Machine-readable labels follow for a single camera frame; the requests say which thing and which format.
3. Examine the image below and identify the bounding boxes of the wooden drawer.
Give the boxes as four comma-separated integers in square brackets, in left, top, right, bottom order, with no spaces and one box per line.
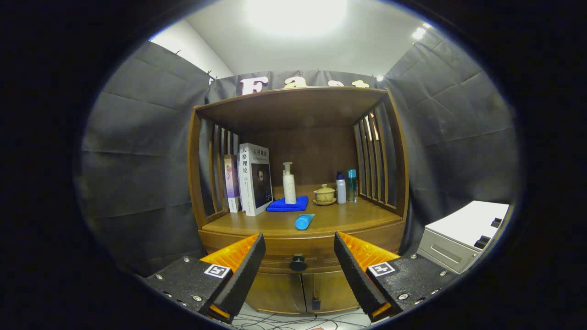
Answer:
[198,219,407,275]

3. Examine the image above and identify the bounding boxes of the white drawer unit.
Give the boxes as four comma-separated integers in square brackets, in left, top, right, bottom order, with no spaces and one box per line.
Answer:
[416,200,510,275]

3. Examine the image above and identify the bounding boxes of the black backdrop cloth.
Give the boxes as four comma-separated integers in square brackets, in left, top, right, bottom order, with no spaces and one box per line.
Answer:
[76,27,521,278]

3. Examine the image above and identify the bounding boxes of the thick white portrait book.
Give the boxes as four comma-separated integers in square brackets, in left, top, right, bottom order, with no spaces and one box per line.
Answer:
[238,143,274,217]

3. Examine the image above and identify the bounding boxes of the white pump bottle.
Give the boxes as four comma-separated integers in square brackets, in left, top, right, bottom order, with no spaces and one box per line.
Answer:
[282,161,297,204]

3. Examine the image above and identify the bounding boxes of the wooden cabinet door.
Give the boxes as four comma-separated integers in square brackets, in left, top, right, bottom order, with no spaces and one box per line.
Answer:
[245,270,307,315]
[302,270,360,314]

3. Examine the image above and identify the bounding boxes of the yellow lidded teacup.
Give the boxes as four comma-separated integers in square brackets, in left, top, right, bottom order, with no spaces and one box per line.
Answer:
[313,184,337,206]

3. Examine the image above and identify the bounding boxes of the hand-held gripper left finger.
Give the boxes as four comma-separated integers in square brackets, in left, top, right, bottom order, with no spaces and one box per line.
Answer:
[143,232,266,325]

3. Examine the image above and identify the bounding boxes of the thin purple book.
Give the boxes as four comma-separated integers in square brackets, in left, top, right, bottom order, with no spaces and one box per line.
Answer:
[224,154,241,213]

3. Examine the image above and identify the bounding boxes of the wooden cabinet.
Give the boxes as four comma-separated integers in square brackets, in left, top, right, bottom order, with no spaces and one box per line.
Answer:
[187,86,410,316]

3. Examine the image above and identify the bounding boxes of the black floor cables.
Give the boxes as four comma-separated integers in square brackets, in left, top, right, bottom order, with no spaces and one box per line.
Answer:
[229,312,367,330]

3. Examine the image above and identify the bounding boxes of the wooden countertop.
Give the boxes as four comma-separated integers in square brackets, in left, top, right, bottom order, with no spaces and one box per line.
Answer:
[201,183,404,237]

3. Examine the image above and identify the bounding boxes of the folded blue cloth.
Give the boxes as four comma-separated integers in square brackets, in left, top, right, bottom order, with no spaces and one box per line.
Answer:
[266,195,309,213]

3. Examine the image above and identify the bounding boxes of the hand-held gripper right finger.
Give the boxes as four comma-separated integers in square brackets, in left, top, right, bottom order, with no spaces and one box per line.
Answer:
[334,231,461,322]

